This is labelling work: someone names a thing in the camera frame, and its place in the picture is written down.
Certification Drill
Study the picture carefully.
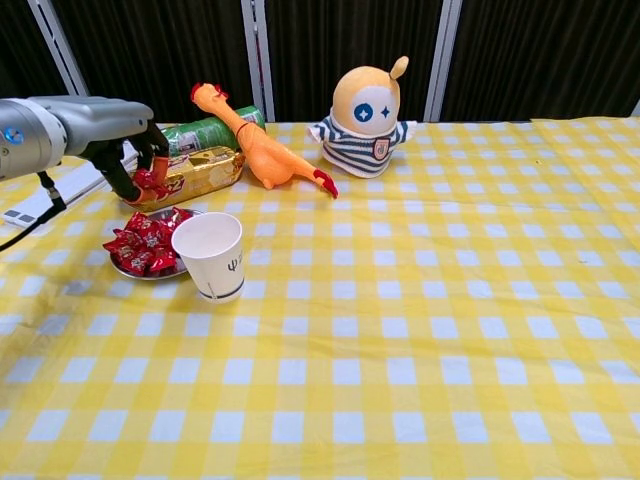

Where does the green chips can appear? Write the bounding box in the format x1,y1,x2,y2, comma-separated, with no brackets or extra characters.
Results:
159,104,267,157

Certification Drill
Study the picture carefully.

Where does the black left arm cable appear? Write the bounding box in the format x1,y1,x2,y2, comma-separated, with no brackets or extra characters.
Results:
0,170,69,252

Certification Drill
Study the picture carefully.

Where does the yellow plush doll striped shirt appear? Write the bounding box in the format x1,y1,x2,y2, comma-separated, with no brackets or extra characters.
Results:
307,55,419,180

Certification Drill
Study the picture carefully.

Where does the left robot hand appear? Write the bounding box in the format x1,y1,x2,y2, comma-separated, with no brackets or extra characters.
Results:
47,95,171,206

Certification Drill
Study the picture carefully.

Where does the orange rubber chicken toy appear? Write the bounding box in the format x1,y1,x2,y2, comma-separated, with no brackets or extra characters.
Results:
190,82,340,200

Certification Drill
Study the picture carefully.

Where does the gold biscuit packet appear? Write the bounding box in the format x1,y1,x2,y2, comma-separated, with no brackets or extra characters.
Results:
118,145,246,211

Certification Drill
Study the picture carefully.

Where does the black partition panel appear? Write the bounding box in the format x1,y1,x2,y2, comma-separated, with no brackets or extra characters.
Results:
263,0,445,124
0,0,84,101
42,0,261,126
442,0,640,123

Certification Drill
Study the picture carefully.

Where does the white paper cup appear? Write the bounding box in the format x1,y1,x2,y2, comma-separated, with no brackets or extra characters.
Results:
170,211,245,305

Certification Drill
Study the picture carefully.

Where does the red candy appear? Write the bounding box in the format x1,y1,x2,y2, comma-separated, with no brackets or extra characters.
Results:
162,207,194,229
122,210,154,234
147,249,180,275
115,252,151,277
130,168,169,201
102,234,136,254

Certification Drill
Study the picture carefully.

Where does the yellow checked tablecloth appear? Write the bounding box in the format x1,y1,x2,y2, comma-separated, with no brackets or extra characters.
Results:
529,116,640,351
0,119,640,480

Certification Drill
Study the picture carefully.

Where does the white power strip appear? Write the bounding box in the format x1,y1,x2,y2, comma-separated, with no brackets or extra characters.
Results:
0,149,141,227

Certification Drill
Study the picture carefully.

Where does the silver metal plate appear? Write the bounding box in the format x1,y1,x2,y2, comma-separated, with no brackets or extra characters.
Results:
109,208,204,281

